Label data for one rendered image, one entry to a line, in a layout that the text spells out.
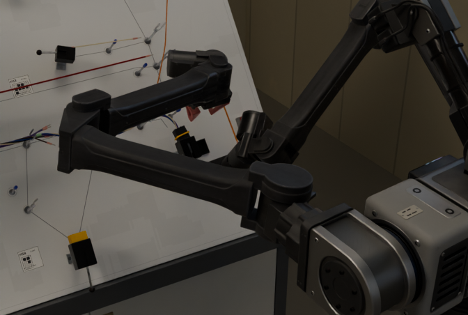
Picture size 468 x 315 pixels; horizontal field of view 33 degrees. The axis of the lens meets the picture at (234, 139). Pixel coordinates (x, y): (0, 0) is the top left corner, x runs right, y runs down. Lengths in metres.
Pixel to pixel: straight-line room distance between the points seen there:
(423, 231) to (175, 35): 1.23
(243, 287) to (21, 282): 0.64
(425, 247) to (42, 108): 1.19
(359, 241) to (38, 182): 1.07
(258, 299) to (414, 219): 1.28
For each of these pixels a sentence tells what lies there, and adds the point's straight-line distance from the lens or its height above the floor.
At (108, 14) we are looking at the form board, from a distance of 2.12.
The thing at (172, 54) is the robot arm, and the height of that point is 1.45.
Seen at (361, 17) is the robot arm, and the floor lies 1.52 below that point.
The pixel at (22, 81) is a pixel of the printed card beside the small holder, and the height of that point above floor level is 1.27.
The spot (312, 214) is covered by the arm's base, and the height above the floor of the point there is 1.49.
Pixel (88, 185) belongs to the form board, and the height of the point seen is 1.05.
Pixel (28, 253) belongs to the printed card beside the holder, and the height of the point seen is 0.96.
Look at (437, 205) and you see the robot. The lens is 1.12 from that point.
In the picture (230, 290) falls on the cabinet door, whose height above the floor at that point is 0.66.
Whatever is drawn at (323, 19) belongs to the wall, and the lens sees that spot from 4.07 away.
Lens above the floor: 2.17
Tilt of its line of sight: 31 degrees down
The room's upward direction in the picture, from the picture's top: 1 degrees clockwise
